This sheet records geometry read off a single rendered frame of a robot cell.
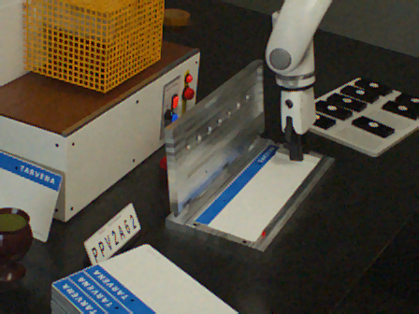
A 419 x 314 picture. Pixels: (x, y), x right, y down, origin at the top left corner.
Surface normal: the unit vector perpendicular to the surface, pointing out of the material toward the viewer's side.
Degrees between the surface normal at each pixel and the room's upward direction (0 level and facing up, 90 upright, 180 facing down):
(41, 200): 69
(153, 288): 0
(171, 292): 0
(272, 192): 0
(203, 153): 81
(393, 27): 90
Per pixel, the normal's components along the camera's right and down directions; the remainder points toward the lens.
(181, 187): 0.90, 0.14
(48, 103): 0.10, -0.88
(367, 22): -0.54, 0.35
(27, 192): -0.43, 0.03
